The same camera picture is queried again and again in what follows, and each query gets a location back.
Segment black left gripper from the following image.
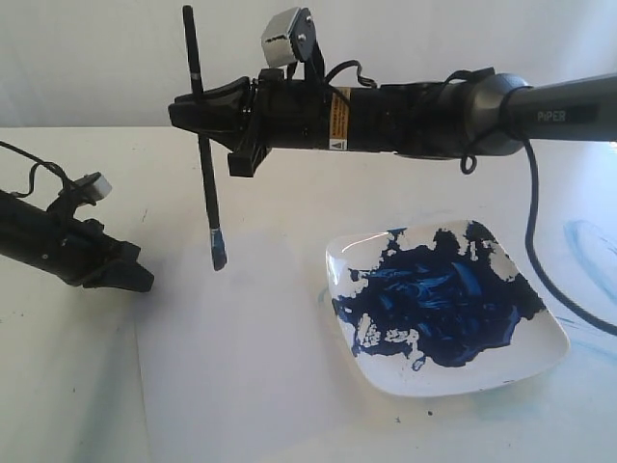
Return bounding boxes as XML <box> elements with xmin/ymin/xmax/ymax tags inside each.
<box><xmin>45</xmin><ymin>177</ymin><xmax>154</xmax><ymax>292</ymax></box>

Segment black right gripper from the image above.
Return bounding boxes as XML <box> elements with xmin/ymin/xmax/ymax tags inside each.
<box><xmin>168</xmin><ymin>69</ymin><xmax>400</xmax><ymax>177</ymax></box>

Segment dark blue paintbrush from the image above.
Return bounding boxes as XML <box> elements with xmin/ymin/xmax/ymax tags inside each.
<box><xmin>182</xmin><ymin>5</ymin><xmax>228</xmax><ymax>271</ymax></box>

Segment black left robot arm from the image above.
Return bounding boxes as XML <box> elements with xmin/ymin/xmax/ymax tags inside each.
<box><xmin>1</xmin><ymin>187</ymin><xmax>154</xmax><ymax>293</ymax></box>

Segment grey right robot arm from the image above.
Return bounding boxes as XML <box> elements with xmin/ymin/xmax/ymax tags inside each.
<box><xmin>169</xmin><ymin>68</ymin><xmax>616</xmax><ymax>177</ymax></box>

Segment white paper sheet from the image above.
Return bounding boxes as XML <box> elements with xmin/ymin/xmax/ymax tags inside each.
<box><xmin>136</xmin><ymin>230</ymin><xmax>368</xmax><ymax>462</ymax></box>

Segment white square paint plate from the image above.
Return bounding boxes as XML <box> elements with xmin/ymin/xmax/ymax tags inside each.
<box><xmin>326</xmin><ymin>220</ymin><xmax>570</xmax><ymax>397</ymax></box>

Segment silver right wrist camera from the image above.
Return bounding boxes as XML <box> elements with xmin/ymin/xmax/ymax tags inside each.
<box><xmin>260</xmin><ymin>7</ymin><xmax>316</xmax><ymax>68</ymax></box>

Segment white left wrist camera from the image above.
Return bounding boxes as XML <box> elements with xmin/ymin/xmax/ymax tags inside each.
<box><xmin>83</xmin><ymin>173</ymin><xmax>113</xmax><ymax>202</ymax></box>

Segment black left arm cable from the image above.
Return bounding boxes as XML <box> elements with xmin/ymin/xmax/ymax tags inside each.
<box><xmin>0</xmin><ymin>140</ymin><xmax>78</xmax><ymax>199</ymax></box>

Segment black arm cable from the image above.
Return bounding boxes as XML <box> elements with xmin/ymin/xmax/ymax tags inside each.
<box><xmin>288</xmin><ymin>28</ymin><xmax>617</xmax><ymax>339</ymax></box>
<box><xmin>0</xmin><ymin>140</ymin><xmax>78</xmax><ymax>199</ymax></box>

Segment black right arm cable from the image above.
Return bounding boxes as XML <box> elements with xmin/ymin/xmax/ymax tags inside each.
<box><xmin>288</xmin><ymin>28</ymin><xmax>617</xmax><ymax>339</ymax></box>

